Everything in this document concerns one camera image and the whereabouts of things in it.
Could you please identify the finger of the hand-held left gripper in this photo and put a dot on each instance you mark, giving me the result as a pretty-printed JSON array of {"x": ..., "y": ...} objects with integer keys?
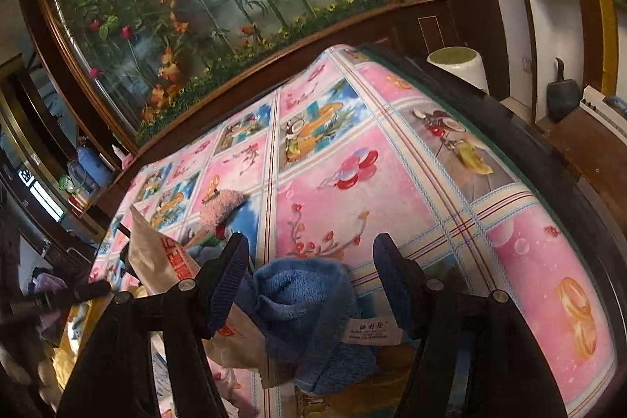
[{"x": 59, "y": 295}]

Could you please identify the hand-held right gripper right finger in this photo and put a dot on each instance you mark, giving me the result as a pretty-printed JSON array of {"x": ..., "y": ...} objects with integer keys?
[{"x": 397, "y": 281}]

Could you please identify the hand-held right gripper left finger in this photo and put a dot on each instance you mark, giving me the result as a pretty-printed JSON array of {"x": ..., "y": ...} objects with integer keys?
[{"x": 230, "y": 281}]

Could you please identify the blue towel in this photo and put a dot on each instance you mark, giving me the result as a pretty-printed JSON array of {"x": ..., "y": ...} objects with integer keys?
[{"x": 294, "y": 300}]

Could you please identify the pink fluffy hair clip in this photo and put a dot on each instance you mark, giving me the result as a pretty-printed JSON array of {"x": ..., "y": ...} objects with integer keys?
[{"x": 220, "y": 207}]

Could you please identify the red white wet wipe packet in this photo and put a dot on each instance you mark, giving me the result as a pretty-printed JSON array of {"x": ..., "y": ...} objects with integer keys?
[{"x": 156, "y": 251}]

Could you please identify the pink printed tablecloth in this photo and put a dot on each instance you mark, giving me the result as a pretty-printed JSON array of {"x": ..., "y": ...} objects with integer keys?
[{"x": 416, "y": 202}]

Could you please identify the green white bag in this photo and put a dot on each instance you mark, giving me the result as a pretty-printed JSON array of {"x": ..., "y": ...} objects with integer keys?
[{"x": 69, "y": 185}]

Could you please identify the blue thermos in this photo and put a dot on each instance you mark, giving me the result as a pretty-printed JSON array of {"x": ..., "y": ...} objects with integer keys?
[{"x": 94, "y": 170}]

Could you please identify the pink cloth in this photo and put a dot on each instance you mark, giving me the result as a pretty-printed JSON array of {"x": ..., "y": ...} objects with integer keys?
[{"x": 127, "y": 161}]

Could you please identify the small white bottle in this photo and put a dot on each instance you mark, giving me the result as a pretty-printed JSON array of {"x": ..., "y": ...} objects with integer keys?
[{"x": 117, "y": 152}]

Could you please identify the white cylinder green top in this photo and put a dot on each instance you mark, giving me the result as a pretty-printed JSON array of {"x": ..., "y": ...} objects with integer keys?
[{"x": 458, "y": 70}]

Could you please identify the wooden side table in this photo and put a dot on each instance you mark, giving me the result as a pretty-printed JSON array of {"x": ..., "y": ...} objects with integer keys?
[{"x": 588, "y": 153}]

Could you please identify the dark ceramic vase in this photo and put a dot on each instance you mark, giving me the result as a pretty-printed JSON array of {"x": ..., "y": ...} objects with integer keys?
[{"x": 563, "y": 97}]

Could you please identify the long white box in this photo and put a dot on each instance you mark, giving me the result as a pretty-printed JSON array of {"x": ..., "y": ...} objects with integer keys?
[{"x": 602, "y": 109}]

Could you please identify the floral glass screen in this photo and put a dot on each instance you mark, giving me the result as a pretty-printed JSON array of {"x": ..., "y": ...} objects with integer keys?
[{"x": 220, "y": 6}]

